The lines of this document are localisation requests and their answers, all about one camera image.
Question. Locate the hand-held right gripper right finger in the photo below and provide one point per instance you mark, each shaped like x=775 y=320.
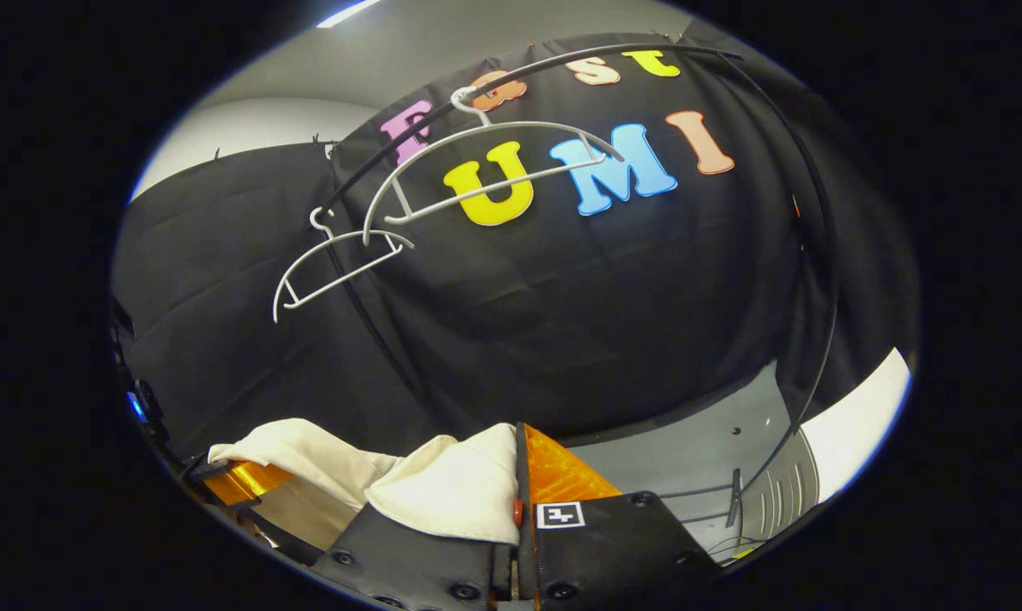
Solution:
x=521 y=475

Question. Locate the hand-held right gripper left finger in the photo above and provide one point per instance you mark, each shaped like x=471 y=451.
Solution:
x=418 y=560

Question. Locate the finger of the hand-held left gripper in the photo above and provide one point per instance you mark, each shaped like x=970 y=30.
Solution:
x=239 y=481
x=282 y=536

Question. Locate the cream long-sleeved shirt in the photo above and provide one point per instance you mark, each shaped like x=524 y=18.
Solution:
x=452 y=484

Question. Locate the white plastic clothes hanger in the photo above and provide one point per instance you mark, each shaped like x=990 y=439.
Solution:
x=519 y=124
x=350 y=233

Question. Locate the black metal clothes rack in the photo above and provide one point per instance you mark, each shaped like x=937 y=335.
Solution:
x=735 y=501

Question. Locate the black backdrop cloth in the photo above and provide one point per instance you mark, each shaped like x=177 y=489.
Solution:
x=562 y=322

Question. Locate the grey slotted panel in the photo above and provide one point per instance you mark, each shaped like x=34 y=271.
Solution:
x=783 y=492

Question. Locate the white flat board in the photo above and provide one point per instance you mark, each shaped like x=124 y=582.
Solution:
x=859 y=416

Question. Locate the large ceiling light panel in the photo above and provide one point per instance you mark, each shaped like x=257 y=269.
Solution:
x=345 y=13

